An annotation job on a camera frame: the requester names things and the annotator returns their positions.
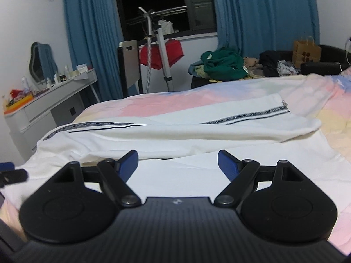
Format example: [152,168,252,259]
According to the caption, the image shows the pastel rainbow blanket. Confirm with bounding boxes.
[0,67,351,255]

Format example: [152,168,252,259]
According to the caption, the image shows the hanging white garment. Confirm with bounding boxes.
[158,20,174,35]

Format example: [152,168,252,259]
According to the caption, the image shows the red garment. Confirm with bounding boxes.
[139,39,184,70]

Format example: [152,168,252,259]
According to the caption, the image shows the white pants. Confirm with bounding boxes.
[36,93,322,163]

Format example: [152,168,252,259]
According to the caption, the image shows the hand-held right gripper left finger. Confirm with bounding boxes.
[48,150,142,208]

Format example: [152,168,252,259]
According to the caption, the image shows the brown paper bag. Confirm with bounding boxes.
[292,36,322,68]

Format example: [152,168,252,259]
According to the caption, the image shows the black clothes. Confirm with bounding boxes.
[259,51,288,77]

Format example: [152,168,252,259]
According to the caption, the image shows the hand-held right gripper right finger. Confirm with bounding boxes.
[214,150,306,208]

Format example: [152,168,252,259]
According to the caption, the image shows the blue curtain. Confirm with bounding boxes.
[210,0,320,58]
[63,0,124,102]

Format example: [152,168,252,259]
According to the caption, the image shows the green hoodie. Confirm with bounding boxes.
[201,46,249,81]

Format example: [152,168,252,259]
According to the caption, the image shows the wavy mirror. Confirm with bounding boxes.
[29,42,58,83]

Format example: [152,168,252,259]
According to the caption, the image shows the patterned white cloth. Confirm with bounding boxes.
[277,60,298,76]

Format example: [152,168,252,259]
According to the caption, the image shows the white dressing table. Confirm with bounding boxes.
[4,68,100,143]

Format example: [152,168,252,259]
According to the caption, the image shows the orange box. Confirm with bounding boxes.
[4,93,35,114]

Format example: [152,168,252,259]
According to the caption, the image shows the garment steamer stand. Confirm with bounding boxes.
[138,7,174,94]

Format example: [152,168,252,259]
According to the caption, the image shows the black sofa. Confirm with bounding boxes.
[190,44,351,89]

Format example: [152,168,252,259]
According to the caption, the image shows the white drawer cabinet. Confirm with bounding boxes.
[5,114,39,165]

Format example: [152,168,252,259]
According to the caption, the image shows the metal clothes rail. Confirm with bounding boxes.
[126,5,188,24]

